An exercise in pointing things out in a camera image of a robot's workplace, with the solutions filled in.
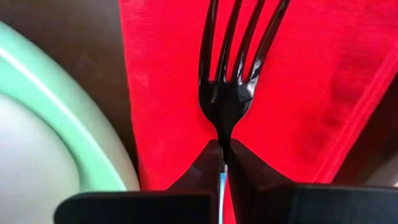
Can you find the green plate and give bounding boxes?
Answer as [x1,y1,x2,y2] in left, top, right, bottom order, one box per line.
[0,21,141,193]

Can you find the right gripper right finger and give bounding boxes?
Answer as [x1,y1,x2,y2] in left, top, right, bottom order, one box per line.
[228,139,398,224]

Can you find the red cloth napkin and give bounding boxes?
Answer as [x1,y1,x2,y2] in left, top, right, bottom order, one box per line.
[118,0,398,224]

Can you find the fork with teal handle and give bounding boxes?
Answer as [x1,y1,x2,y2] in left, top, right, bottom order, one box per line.
[198,0,292,224]

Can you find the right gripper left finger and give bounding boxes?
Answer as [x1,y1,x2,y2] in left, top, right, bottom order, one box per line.
[53,139,223,224]

